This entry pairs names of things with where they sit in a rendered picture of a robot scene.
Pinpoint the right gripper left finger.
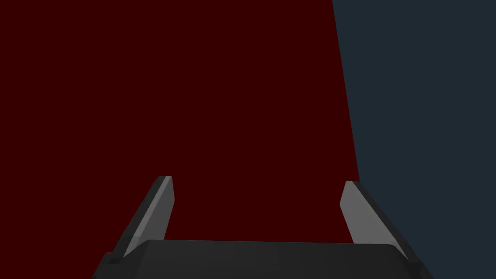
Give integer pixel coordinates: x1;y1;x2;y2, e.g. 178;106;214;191
111;175;175;259

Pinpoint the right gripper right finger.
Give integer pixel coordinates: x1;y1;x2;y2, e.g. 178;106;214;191
339;180;417;261

